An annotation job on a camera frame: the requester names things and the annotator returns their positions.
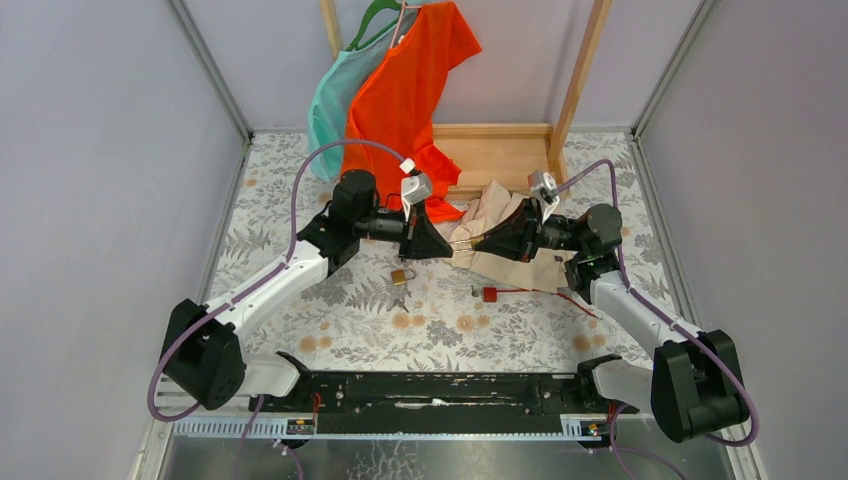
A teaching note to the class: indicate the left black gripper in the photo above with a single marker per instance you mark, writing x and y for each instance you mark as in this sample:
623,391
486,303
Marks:
423,241

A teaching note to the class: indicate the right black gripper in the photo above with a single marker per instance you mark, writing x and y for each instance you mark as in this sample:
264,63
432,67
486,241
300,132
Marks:
519,235

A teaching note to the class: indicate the brass padlock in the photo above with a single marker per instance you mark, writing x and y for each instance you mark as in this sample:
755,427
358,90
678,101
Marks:
401,277
465,245

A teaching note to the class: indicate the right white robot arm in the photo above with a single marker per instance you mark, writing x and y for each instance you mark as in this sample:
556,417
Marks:
694,386

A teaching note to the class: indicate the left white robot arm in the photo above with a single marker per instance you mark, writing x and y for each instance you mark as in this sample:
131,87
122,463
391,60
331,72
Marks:
203,349

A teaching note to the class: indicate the beige crumpled cloth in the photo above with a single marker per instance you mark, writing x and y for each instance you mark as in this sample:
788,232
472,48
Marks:
546,272

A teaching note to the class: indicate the wooden clothes rack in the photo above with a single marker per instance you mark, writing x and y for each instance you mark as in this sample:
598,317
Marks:
503,152

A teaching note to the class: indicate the floral table mat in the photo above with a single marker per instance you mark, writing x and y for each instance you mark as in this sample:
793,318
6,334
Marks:
347,322

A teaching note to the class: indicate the orange t-shirt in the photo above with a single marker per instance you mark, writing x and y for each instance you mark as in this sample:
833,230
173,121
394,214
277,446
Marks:
395,105

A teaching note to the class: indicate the teal t-shirt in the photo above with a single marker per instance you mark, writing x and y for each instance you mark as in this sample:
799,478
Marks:
335,92

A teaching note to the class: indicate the pink clothes hanger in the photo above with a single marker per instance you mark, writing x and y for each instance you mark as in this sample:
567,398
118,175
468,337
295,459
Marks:
398,24

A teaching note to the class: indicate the green clothes hanger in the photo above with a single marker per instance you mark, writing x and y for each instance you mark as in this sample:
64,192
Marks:
373,9

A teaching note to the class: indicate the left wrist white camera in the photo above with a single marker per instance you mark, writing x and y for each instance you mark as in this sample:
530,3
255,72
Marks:
414,188

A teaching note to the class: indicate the wrist white camera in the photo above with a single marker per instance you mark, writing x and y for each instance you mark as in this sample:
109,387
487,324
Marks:
543,188
414,188

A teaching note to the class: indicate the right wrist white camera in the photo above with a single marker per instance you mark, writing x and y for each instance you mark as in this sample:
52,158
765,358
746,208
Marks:
543,188

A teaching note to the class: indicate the red tag with cord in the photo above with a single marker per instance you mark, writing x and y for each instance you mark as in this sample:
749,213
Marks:
490,294

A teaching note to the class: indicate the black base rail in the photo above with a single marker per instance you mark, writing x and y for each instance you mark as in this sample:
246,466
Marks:
429,403

